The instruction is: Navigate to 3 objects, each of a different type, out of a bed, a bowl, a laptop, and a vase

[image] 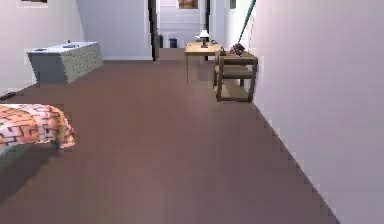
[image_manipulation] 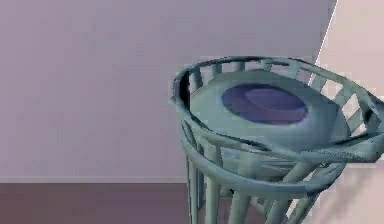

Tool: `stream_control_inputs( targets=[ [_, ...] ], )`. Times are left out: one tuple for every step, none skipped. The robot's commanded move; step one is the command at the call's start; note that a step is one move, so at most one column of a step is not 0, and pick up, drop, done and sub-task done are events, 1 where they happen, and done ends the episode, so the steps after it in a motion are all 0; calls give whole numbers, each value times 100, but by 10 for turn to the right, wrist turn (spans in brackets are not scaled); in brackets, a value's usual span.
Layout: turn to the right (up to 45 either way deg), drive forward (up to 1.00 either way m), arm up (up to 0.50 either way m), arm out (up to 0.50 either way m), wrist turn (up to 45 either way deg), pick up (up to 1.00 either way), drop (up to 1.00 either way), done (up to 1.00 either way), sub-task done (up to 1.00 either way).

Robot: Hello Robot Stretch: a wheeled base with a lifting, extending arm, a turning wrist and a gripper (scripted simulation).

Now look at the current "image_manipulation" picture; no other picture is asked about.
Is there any grey-blue round slatted chair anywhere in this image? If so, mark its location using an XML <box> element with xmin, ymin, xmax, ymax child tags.
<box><xmin>170</xmin><ymin>55</ymin><xmax>384</xmax><ymax>224</ymax></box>

